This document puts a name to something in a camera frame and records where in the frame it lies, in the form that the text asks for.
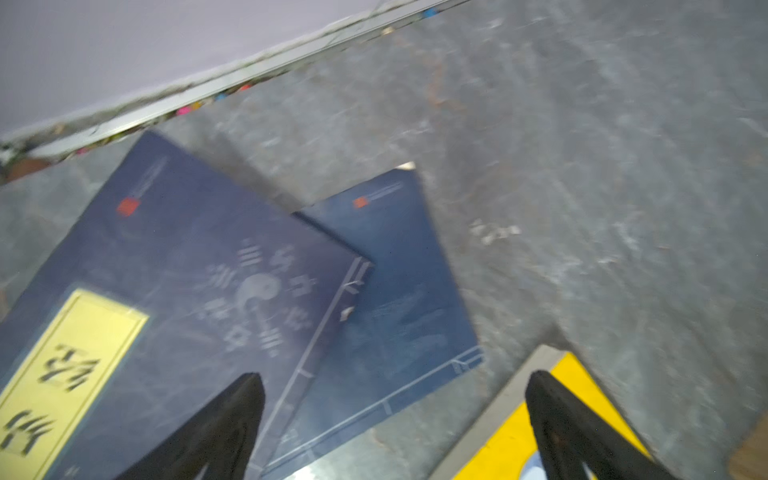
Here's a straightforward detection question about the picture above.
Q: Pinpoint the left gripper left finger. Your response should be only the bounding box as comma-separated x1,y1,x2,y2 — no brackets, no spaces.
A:
118,373,266,479

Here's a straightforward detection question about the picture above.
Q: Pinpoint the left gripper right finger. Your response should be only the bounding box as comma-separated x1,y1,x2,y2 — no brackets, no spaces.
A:
525,370,675,480

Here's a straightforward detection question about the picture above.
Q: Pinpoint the blue book with yellow label left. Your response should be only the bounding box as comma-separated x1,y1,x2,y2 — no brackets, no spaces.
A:
1,133,372,479

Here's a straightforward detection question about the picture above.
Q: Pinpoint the wooden two-tier shelf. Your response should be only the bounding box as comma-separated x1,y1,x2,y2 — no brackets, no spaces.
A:
728,413,768,480

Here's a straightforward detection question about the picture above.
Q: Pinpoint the blue book under left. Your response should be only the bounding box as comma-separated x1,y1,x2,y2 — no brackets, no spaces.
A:
263,162,483,479

